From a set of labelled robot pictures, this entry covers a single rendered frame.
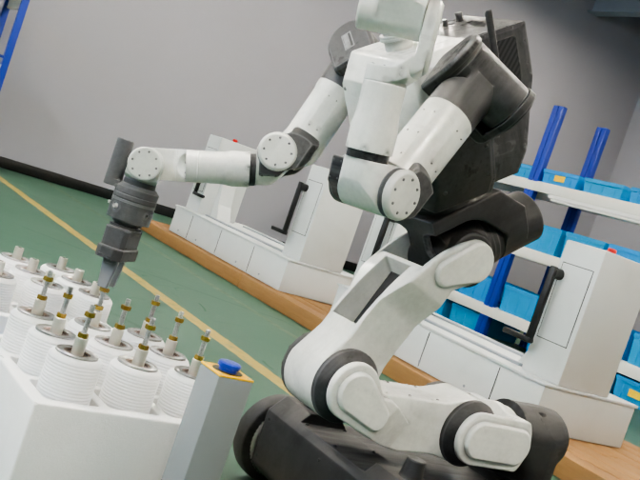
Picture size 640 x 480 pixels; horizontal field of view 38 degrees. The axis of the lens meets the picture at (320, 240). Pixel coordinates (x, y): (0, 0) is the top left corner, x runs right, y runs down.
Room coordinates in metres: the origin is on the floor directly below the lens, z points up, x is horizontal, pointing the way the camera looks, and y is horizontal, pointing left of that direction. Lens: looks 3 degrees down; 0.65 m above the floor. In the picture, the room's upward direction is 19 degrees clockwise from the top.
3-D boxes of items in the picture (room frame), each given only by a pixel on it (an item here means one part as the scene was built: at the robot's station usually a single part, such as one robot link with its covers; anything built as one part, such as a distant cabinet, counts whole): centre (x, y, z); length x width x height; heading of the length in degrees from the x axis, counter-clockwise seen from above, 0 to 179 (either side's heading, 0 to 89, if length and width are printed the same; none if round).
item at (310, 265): (5.81, 0.34, 0.45); 1.61 x 0.57 x 0.74; 34
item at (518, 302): (7.31, -1.83, 0.36); 0.50 x 0.38 x 0.21; 124
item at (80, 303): (2.15, 0.46, 0.16); 0.10 x 0.10 x 0.18
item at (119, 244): (1.83, 0.38, 0.45); 0.13 x 0.10 x 0.12; 172
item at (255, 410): (2.03, -0.06, 0.10); 0.20 x 0.05 x 0.20; 124
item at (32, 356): (1.67, 0.40, 0.16); 0.10 x 0.10 x 0.18
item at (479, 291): (7.73, -1.54, 0.36); 0.50 x 0.38 x 0.21; 124
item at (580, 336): (4.12, -0.79, 0.45); 1.45 x 0.57 x 0.74; 34
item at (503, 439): (1.97, -0.43, 0.28); 0.21 x 0.20 x 0.13; 124
